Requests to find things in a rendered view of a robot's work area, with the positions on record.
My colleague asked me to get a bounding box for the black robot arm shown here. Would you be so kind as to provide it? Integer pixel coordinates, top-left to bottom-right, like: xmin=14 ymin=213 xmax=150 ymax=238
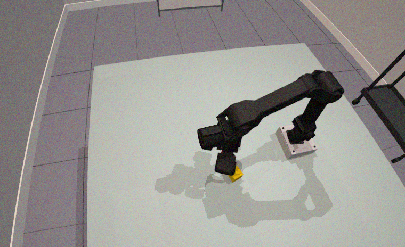
xmin=197 ymin=70 xmax=344 ymax=151

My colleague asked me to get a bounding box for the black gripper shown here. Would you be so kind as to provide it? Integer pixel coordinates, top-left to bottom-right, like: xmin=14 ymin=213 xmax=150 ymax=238
xmin=215 ymin=141 xmax=241 ymax=176

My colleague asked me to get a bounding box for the yellow cube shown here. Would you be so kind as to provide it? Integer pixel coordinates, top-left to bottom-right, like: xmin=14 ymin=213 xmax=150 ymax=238
xmin=228 ymin=166 xmax=243 ymax=182

